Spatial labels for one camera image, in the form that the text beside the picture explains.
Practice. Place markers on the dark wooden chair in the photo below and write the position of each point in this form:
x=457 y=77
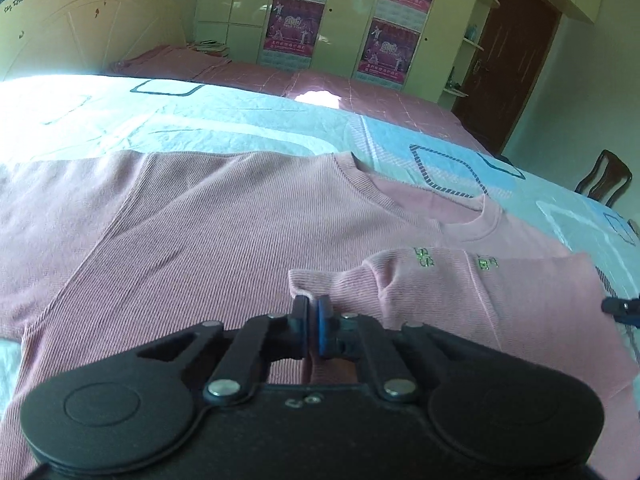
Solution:
x=607 y=181

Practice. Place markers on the cream rounded headboard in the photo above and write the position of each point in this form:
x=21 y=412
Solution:
x=40 y=37

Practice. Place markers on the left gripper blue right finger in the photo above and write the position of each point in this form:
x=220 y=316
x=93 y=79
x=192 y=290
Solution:
x=362 y=340

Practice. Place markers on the cream corner shelf unit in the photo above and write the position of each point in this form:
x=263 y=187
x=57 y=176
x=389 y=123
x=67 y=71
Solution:
x=469 y=47

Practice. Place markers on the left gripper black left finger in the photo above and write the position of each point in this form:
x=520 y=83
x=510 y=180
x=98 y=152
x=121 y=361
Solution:
x=245 y=364

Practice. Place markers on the lower left pink poster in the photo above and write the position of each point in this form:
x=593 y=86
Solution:
x=291 y=34

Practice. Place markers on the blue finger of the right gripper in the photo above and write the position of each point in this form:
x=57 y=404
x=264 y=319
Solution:
x=624 y=311

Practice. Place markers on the light blue patterned bedsheet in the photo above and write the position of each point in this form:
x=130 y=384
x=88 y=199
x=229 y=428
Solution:
x=66 y=117

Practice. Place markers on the pink knit sweater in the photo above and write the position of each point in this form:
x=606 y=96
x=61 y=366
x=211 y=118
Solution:
x=101 y=255

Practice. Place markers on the pink plaid quilt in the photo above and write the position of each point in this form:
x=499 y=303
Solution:
x=308 y=86

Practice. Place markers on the cream glossy wardrobe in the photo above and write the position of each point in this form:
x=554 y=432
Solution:
x=241 y=25

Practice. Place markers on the dark brown wooden door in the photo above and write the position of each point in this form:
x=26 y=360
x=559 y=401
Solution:
x=515 y=42

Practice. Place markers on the lower right pink poster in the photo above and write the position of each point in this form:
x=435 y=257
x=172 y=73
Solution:
x=386 y=55

